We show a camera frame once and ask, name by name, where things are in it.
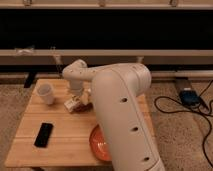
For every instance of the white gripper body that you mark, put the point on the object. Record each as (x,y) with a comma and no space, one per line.
(85,96)

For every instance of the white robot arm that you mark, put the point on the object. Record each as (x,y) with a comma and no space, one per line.
(114,91)

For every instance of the orange ceramic bowl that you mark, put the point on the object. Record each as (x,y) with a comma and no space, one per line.
(98,145)

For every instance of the brown snack packet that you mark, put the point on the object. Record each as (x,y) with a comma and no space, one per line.
(83,108)

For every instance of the white plastic cup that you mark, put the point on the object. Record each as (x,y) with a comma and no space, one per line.
(45,92)

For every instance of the wooden table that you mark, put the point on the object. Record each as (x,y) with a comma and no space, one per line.
(68,145)

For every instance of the black smartphone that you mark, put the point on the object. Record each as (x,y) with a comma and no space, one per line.
(43,135)

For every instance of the blue power adapter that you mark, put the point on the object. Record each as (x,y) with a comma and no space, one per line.
(189,97)

